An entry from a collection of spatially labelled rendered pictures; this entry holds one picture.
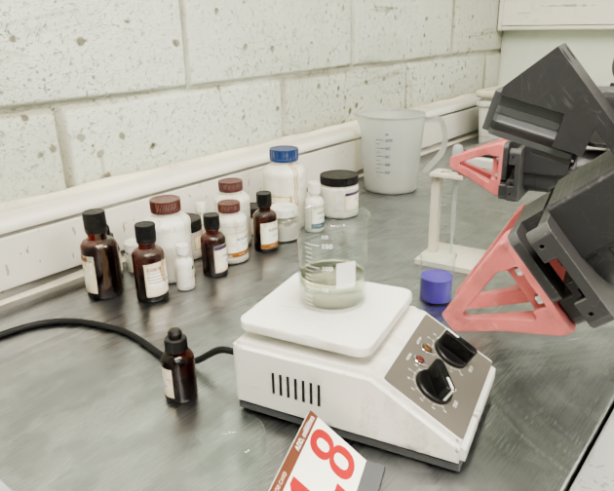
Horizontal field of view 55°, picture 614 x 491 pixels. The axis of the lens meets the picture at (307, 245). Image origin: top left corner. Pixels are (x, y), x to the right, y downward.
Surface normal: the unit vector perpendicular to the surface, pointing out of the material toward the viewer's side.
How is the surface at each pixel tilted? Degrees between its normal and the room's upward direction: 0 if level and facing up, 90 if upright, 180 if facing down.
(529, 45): 90
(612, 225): 91
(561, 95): 91
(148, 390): 0
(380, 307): 0
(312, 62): 90
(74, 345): 0
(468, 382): 30
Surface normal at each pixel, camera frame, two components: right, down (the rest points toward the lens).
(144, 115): 0.77, 0.21
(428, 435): -0.44, 0.33
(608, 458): -0.02, -0.93
